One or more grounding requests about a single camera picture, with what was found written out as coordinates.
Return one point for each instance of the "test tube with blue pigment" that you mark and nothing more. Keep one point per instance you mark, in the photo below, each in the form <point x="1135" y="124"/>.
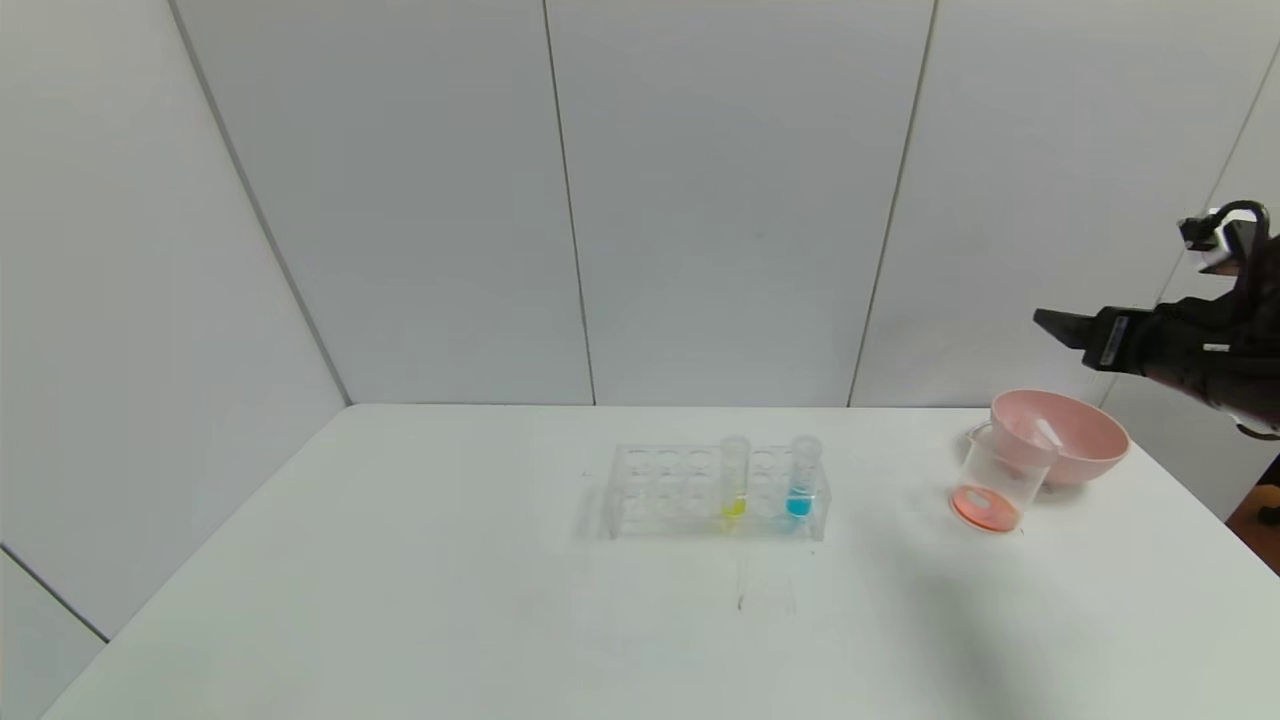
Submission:
<point x="800" y="500"/>

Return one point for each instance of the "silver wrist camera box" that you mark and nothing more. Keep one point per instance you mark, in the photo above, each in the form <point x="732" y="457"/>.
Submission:
<point x="1215" y="240"/>

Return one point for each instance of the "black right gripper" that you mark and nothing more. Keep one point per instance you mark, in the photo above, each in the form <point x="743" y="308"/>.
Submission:
<point x="1113" y="341"/>

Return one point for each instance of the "test tube with yellow pigment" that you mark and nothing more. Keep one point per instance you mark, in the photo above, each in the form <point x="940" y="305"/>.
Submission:
<point x="735" y="495"/>

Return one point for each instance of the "clear glass beaker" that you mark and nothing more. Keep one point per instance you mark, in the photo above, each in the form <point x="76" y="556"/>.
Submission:
<point x="990" y="500"/>

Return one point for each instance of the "small dark object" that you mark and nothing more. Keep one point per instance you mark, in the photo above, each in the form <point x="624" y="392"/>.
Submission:
<point x="1270" y="505"/>

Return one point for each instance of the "clear acrylic test tube rack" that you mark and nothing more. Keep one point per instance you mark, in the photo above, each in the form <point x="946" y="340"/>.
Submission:
<point x="670" y="490"/>

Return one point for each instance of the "pink bowl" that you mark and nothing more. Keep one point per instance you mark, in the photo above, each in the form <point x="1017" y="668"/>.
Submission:
<point x="1090" y="440"/>

